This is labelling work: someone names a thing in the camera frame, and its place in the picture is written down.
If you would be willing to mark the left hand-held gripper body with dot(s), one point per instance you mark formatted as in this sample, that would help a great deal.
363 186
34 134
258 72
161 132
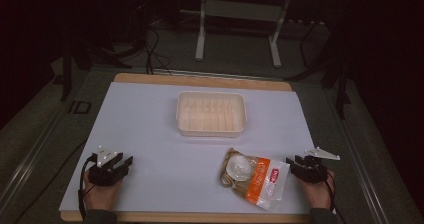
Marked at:
101 175

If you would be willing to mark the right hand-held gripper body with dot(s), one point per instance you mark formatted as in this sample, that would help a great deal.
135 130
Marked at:
314 170

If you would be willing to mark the person's left hand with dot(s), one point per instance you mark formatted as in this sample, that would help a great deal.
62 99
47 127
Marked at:
100 195

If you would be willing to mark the person's right hand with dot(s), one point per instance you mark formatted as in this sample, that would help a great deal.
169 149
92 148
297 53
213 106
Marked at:
318 194

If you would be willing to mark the white table cover sheet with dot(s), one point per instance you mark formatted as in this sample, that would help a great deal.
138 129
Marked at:
160 157

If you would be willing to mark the clear orange snack packet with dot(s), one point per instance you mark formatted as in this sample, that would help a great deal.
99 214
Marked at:
255 180

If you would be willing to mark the black stand leg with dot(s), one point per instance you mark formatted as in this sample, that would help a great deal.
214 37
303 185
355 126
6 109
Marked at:
341 90

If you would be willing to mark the white plastic tray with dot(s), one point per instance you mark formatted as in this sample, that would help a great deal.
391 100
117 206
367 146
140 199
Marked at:
211 114

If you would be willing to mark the white metal stand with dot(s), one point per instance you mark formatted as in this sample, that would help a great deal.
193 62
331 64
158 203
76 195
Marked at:
240 10

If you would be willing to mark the aluminium floor rail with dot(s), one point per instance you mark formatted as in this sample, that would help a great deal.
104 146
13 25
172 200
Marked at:
361 170
30 164

